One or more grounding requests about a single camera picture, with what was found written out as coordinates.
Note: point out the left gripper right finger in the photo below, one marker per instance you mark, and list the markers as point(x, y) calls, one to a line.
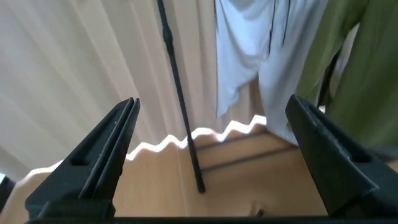
point(339, 186)

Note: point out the pale grey shorts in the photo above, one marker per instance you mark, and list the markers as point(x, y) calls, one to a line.
point(248, 46)

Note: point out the beige curtain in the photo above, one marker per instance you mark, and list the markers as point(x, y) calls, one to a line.
point(77, 62)

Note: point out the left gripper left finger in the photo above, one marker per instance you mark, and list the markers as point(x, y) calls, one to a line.
point(90, 186)

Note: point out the black clothes rack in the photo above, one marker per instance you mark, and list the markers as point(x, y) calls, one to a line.
point(178, 87)

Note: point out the green garment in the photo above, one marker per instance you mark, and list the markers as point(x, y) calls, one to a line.
point(367, 77)

